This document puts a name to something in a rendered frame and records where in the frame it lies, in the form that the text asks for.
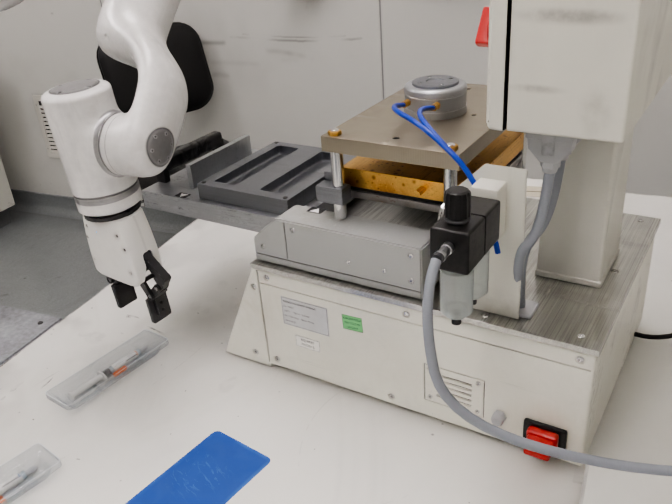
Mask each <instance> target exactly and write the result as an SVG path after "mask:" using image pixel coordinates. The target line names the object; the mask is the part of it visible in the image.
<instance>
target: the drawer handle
mask: <svg viewBox="0 0 672 504"><path fill-rule="evenodd" d="M223 145H224V141H223V138H222V135H221V133H220V132H218V131H213V132H211V133H208V134H206V135H204V136H202V137H200V138H198V139H196V140H194V141H191V142H189V143H187V144H185V145H183V146H181V147H179V148H177V149H175V152H174V154H173V156H172V159H171V160H170V162H169V164H168V165H167V167H166V168H165V169H164V170H163V171H162V172H161V173H159V174H158V175H156V177H157V181H158V182H162V183H168V182H169V181H170V175H169V171H171V170H173V169H175V168H177V167H179V166H181V165H183V164H185V163H186V162H188V161H190V160H192V159H194V158H196V157H198V156H200V155H202V154H204V153H206V152H208V151H210V150H213V151H214V150H216V149H217V148H219V147H221V146H223Z"/></svg>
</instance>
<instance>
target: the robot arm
mask: <svg viewBox="0 0 672 504"><path fill-rule="evenodd" d="M180 1H181V0H104V3H103V6H102V8H101V11H100V14H99V17H98V22H97V28H96V36H97V41H98V44H99V46H100V48H101V49H102V51H103V52H104V53H105V54H107V55H108V56H109V57H111V58H113V59H115V60H117V61H119V62H121V63H124V64H127V65H129V66H132V67H134V68H137V70H138V84H137V89H136V93H135V97H134V101H133V104H132V106H131V108H130V110H129V111H128V112H127V113H123V112H122V111H121V110H120V109H119V107H118V106H117V103H116V100H115V97H114V93H113V90H112V86H111V84H110V83H109V82H108V81H106V80H102V79H83V80H76V81H72V82H67V83H64V84H61V85H58V86H55V87H53V88H51V89H49V90H48V91H46V92H45V93H44V94H43V95H42V96H41V103H42V106H43V109H44V112H45V115H46V118H47V121H48V124H49V127H50V130H51V133H52V135H53V138H54V141H55V144H56V147H57V150H58V153H59V156H60V159H61V162H62V165H63V168H64V170H65V173H66V176H67V179H68V182H69V185H70V188H71V191H72V194H73V197H74V200H75V203H76V206H77V209H78V212H79V213H81V214H82V215H83V221H84V227H85V232H86V236H87V240H88V244H89V247H90V251H91V254H92V258H93V261H94V264H95V267H96V269H97V270H98V271H99V272H100V273H101V274H103V275H106V276H107V277H106V278H107V281H108V282H109V283H110V284H112V283H113V284H112V285H111V288H112V291H113V294H114V297H115V300H116V303H117V306H118V307H119V308H123V307H125V306H126V305H128V304H129V303H131V302H133V301H134V300H136V299H137V295H136V292H135V288H134V286H135V287H137V286H141V288H142V289H143V291H144V293H145V294H146V296H147V299H146V300H145V301H146V305H147V308H148V311H149V314H150V318H151V321H152V322H153V323H155V324H156V323H158V322H159V321H161V320H162V319H164V318H165V317H167V316H168V315H170V314H171V308H170V304H169V301H168V297H167V294H166V291H167V288H168V286H169V282H170V280H171V275H170V274H169V273H168V272H167V271H166V270H165V269H164V267H163V266H162V262H161V257H160V254H159V250H158V247H157V244H156V241H155V239H154V236H153V233H152V230H151V228H150V225H149V223H148V221H147V218H146V216H145V214H144V212H143V210H142V208H141V207H140V206H141V200H140V199H141V198H142V190H141V187H140V183H139V180H138V177H152V176H155V175H158V174H159V173H161V172H162V171H163V170H164V169H165V168H166V167H167V165H168V164H169V162H170V160H171V159H172V156H173V154H174V152H175V149H176V146H177V143H178V140H179V137H180V134H181V131H182V127H183V124H184V120H185V116H186V111H187V106H188V90H187V85H186V81H185V78H184V75H183V73H182V71H181V69H180V67H179V65H178V64H177V62H176V61H175V59H174V57H173V56H172V54H171V53H170V51H169V50H168V47H167V44H166V40H167V37H168V34H169V31H170V28H171V25H172V23H173V20H174V17H175V14H176V12H177V9H178V6H179V3H180ZM147 270H149V271H150V272H151V274H149V275H147V276H146V271H147ZM145 276H146V277H145ZM152 278H153V279H154V281H155V282H156V284H155V285H154V286H153V288H152V289H150V287H149V285H148V284H147V281H149V280H150V279H152Z"/></svg>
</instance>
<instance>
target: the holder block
mask: <svg viewBox="0 0 672 504"><path fill-rule="evenodd" d="M330 167H331V163H330V152H326V151H322V148H320V147H313V146H306V145H299V144H292V143H285V142H278V141H275V142H273V143H271V144H269V145H267V146H265V147H264V148H262V149H260V150H258V151H256V152H254V153H252V154H251V155H249V156H247V157H245V158H243V159H241V160H240V161H238V162H236V163H234V164H232V165H230V166H228V167H227V168H225V169H223V170H221V171H219V172H217V173H216V174H214V175H212V176H210V177H208V178H206V179H205V180H203V181H201V182H199V183H197V186H198V191H199V197H200V199H205V200H210V201H215V202H220V203H224V204H229V205H234V206H239V207H244V208H249V209H254V210H259V211H263V212H268V213H273V214H278V215H281V214H283V213H284V212H286V211H287V210H289V209H290V208H292V207H293V206H296V205H300V206H305V205H306V204H308V203H309V202H311V201H312V200H314V199H315V198H316V187H315V186H316V185H317V184H319V183H320V182H322V181H323V180H325V178H324V171H325V170H327V169H328V168H330Z"/></svg>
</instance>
